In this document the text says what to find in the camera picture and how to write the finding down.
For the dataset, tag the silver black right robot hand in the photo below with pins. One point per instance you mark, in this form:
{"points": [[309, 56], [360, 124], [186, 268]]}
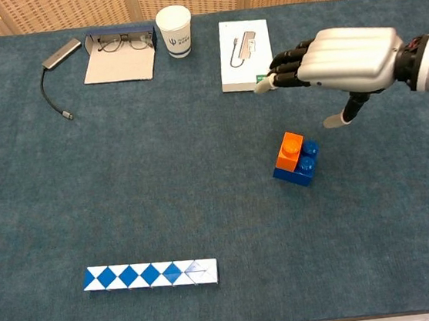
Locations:
{"points": [[350, 58]]}

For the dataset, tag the orange toy brick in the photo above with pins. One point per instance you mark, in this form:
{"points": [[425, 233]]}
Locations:
{"points": [[289, 156]]}

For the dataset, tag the blue toy brick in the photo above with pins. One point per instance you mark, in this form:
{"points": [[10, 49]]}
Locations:
{"points": [[298, 179]]}

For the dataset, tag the white USB hub box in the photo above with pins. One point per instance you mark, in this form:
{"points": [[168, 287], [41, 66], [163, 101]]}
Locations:
{"points": [[242, 64]]}

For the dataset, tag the white paper cup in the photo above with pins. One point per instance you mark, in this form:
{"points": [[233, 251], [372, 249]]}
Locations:
{"points": [[176, 33]]}

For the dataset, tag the teal felt table cloth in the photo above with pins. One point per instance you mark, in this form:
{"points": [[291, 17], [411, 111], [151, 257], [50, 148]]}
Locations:
{"points": [[162, 174]]}

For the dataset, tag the open beige glasses case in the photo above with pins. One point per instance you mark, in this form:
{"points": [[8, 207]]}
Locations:
{"points": [[122, 68]]}

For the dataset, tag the thin-framed eyeglasses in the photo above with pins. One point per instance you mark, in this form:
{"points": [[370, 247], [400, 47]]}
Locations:
{"points": [[110, 45]]}

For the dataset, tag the blue white snake puzzle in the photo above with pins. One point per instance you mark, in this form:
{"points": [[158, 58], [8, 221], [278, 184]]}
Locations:
{"points": [[150, 276]]}

